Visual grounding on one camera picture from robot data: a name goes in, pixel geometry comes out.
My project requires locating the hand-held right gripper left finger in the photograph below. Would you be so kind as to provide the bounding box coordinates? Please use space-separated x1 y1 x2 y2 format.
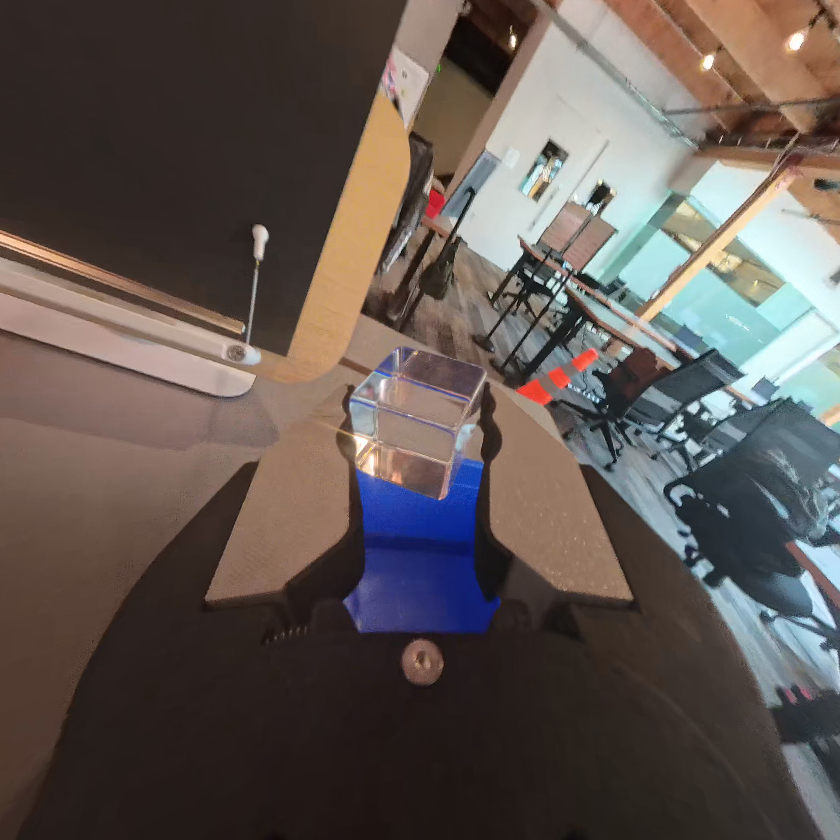
205 384 370 608

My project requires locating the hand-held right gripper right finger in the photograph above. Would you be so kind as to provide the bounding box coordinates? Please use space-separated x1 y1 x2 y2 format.
474 382 635 603

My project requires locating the blue plastic bin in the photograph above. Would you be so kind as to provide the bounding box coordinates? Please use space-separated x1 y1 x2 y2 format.
343 458 503 635

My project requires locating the clear acrylic cube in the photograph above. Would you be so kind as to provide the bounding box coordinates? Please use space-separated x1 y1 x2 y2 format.
346 346 488 501

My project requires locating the orange traffic cone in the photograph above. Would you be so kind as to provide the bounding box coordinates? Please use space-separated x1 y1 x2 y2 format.
516 348 600 408

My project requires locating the black office chair with coat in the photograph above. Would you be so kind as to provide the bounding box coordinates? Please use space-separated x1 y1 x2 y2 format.
663 397 840 651

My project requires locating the long wooden table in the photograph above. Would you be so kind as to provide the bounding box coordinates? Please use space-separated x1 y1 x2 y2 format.
472 236 756 408

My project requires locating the white board stand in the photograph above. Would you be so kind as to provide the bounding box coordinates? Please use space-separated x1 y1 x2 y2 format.
0 255 262 399

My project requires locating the black hanging bag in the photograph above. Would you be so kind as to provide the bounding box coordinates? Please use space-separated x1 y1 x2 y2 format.
419 187 476 303

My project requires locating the white-tipped metal rod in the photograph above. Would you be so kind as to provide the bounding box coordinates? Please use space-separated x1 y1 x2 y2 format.
241 224 272 349

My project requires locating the black wood-framed board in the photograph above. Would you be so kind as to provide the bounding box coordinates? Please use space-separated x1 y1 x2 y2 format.
0 0 413 385

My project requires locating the wooden post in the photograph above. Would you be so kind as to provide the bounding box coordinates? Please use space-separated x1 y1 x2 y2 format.
635 164 798 324

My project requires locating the wall poster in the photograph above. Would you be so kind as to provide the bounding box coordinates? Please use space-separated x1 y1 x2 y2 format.
379 47 431 129

